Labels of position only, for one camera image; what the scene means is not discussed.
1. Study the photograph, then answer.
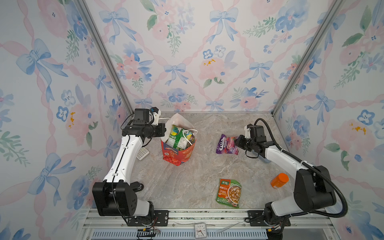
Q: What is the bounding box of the purple Fox's candy bag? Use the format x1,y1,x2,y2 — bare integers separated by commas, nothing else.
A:
216,134,239,155

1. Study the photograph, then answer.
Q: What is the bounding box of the green snack packet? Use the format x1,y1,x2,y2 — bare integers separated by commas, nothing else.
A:
166,125,196,151

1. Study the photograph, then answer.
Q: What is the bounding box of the red paper gift bag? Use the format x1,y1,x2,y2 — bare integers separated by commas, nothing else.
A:
161,114,198,166

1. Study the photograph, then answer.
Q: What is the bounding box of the green noodle packet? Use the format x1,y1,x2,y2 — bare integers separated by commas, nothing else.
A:
216,179,242,208

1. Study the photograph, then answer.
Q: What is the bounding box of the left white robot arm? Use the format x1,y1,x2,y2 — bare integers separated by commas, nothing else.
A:
92,123,166,221

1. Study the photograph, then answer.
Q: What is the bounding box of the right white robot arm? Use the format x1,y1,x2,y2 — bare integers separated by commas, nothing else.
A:
235,135,337,226

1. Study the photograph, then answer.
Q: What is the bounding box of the white calculator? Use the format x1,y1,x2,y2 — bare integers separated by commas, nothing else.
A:
136,148,150,161

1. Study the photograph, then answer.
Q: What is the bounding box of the orange cap bottle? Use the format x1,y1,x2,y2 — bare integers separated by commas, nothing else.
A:
270,173,290,189

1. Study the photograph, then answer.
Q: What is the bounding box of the black stapler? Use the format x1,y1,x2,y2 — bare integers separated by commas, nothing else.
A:
130,182,144,193

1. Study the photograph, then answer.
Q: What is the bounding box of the small white clock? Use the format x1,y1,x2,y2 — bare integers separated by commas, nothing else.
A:
194,223,208,240

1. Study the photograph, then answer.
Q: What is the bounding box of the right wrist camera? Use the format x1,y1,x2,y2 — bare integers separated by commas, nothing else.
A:
244,124,267,142

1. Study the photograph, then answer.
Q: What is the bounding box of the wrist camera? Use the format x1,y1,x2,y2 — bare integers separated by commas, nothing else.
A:
244,124,267,142
132,107,161,126

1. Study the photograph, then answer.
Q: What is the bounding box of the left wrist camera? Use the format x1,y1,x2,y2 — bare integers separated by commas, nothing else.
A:
132,107,161,126

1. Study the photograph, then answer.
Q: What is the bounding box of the black corrugated cable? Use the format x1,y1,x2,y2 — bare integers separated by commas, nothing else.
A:
254,117,349,219

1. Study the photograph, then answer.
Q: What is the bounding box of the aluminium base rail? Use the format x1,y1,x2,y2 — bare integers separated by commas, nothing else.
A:
78,209,340,240

